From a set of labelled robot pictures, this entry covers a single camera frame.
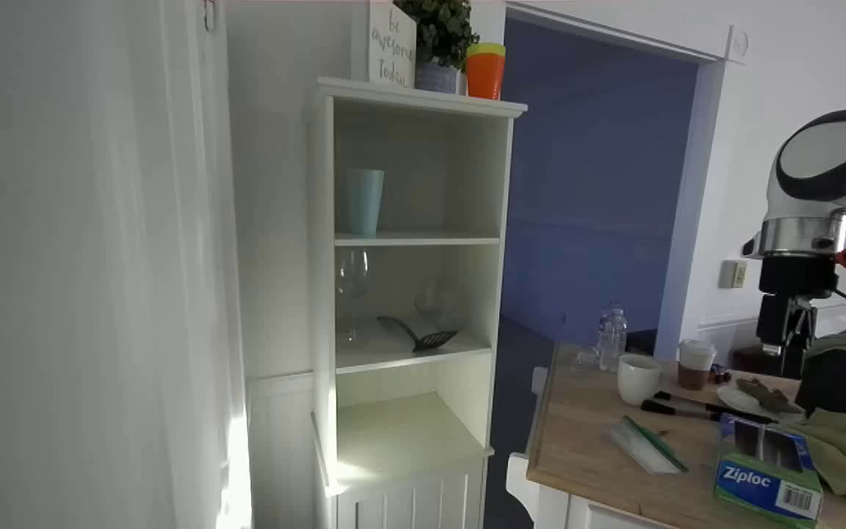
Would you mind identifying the orange and green cups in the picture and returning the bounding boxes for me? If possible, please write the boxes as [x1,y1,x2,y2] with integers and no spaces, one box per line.
[464,45,505,101]

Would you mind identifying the blue green Ziploc box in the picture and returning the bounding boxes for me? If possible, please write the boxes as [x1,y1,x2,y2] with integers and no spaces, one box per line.
[715,414,822,529]

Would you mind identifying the clear zip bag green strip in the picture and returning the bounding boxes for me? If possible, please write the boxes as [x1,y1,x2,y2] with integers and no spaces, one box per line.
[608,417,687,475]

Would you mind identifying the brown and white cup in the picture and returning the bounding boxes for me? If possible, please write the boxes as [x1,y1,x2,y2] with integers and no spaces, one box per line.
[678,342,716,391]

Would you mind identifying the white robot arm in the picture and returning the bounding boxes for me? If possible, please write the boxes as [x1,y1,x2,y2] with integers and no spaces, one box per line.
[743,109,846,354]

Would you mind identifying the white shelf cabinet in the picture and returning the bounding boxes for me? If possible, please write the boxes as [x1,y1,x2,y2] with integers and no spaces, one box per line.
[310,81,524,529]

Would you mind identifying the white framed sign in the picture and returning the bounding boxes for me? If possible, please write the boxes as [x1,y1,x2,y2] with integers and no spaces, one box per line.
[368,0,417,88]

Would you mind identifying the clear plastic water bottle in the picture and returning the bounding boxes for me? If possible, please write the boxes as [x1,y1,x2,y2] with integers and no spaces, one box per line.
[596,310,630,370]

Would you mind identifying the light blue plastic cup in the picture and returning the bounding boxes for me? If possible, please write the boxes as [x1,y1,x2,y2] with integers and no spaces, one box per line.
[346,167,386,237]

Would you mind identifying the clear wine glass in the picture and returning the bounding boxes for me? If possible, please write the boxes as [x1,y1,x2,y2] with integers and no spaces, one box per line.
[335,251,370,344]

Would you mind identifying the white wall outlet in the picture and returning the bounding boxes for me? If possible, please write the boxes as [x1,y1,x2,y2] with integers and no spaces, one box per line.
[716,260,747,288]

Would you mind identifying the white ceramic mug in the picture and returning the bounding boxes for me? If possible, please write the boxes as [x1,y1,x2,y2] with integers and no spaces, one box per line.
[617,354,665,407]

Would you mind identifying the black handled utensil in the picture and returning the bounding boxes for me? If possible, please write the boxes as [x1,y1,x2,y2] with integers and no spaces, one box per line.
[641,391,775,425]

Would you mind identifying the green potted plant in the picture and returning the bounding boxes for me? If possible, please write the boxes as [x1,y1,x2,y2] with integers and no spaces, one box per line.
[393,0,480,95]

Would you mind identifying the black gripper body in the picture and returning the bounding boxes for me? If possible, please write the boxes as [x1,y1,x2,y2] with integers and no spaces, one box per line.
[756,257,837,354]

